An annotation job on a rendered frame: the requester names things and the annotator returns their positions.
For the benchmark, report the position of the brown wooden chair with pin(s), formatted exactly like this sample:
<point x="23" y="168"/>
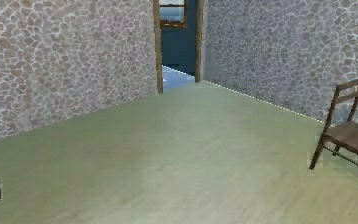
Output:
<point x="351" y="136"/>

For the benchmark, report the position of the brown framed window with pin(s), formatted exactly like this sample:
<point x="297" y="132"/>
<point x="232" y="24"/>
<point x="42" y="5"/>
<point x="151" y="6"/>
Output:
<point x="172" y="12"/>

